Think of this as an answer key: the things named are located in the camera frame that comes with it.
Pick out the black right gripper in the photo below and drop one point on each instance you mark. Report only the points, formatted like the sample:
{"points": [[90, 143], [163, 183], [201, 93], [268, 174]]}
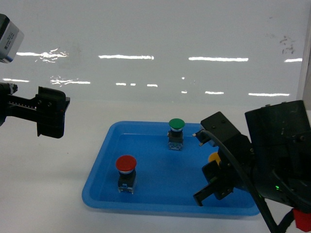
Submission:
{"points": [[231, 179]]}

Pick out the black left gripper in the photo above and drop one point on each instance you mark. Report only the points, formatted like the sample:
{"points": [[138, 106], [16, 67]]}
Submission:
{"points": [[47, 108]]}

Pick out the yellow mushroom push button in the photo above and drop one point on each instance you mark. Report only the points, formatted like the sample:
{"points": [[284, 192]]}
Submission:
{"points": [[214, 157]]}

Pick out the red mushroom push button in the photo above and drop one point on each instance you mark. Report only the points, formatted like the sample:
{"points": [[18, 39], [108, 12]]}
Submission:
{"points": [[126, 166]]}

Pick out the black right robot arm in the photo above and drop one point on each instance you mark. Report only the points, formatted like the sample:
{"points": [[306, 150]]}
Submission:
{"points": [[272, 163]]}

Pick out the blue plastic tray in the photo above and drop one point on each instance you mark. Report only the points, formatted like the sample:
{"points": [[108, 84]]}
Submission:
{"points": [[166, 179]]}

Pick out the green mushroom push button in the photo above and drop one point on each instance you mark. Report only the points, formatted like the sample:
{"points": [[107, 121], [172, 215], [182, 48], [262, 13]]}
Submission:
{"points": [[175, 134]]}

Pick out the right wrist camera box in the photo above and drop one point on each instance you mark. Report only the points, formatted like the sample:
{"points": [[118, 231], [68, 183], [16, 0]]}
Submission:
{"points": [[217, 124]]}

